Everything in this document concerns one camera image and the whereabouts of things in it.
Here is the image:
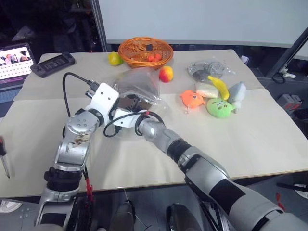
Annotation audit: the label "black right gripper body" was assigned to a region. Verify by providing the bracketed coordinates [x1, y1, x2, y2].
[120, 94, 145, 113]

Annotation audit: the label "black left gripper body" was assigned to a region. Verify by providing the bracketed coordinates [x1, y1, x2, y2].
[108, 96, 125, 120]

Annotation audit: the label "clear plastic bag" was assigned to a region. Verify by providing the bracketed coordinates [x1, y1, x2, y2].
[117, 71, 161, 100]
[112, 68, 170, 140]

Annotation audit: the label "orange wicker basket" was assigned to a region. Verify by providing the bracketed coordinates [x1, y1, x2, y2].
[117, 36, 174, 69]

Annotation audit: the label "green yellow toy fruit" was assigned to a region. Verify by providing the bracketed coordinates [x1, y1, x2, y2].
[108, 51, 125, 67]

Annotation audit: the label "red yellow toy peach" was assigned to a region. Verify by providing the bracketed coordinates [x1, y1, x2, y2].
[159, 65, 175, 83]

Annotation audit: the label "small orange toy pieces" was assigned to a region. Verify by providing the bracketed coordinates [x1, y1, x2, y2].
[131, 53, 162, 63]

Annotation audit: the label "orange fish plush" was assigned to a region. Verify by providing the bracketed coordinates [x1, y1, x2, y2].
[179, 90, 206, 109]

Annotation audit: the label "black handheld controller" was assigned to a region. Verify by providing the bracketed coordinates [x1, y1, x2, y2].
[30, 52, 76, 78]

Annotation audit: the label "green round plush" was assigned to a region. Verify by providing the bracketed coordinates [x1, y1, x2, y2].
[205, 97, 237, 120]

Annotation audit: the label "yellow banana plush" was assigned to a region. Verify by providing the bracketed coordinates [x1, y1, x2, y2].
[207, 75, 230, 101]

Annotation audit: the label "white board panel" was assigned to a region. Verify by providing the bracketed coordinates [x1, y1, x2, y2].
[98, 0, 308, 48]

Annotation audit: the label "grey shark plush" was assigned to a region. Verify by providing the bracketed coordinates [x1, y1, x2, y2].
[227, 81, 247, 114]

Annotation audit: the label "laptop with lit screen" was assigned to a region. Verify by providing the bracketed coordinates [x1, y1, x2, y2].
[0, 42, 36, 104]

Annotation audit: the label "grey rounded shape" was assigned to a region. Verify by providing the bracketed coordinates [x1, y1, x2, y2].
[115, 203, 137, 231]

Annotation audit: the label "dark rounded shape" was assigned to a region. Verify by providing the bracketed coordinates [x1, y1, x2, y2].
[166, 203, 193, 231]

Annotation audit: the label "silver robot body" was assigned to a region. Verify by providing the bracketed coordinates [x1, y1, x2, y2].
[0, 197, 43, 231]

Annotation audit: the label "grey box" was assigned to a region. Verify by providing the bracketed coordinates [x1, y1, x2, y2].
[276, 93, 304, 109]

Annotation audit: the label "white power strip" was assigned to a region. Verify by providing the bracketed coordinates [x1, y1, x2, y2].
[280, 64, 297, 79]

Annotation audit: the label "black diagonal stand leg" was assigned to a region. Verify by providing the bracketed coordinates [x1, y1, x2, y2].
[264, 30, 308, 78]

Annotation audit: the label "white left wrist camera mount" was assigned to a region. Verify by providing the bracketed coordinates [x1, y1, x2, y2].
[85, 82, 120, 126]

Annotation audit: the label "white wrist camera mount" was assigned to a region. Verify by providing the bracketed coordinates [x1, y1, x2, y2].
[85, 82, 120, 126]
[112, 108, 147, 128]

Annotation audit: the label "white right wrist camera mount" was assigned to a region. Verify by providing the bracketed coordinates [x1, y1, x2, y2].
[112, 108, 147, 128]

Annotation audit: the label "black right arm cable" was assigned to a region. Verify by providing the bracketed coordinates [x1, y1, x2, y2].
[103, 111, 167, 139]

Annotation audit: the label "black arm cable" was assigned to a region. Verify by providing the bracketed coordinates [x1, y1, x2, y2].
[103, 111, 167, 139]
[62, 71, 101, 117]

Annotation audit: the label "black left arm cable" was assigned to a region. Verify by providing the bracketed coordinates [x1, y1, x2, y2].
[62, 71, 101, 117]

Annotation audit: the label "grey metal post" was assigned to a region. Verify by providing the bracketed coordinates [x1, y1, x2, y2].
[91, 0, 108, 52]

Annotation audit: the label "clear bag of cables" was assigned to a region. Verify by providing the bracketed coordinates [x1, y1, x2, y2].
[185, 58, 236, 81]

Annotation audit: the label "black cable with red ties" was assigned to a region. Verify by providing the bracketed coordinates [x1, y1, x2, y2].
[81, 165, 95, 218]

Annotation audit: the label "thin white cable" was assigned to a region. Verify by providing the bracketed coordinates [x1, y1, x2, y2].
[124, 188, 151, 228]

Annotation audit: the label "screwdriver with black handle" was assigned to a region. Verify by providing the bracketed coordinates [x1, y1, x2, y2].
[0, 137, 11, 179]

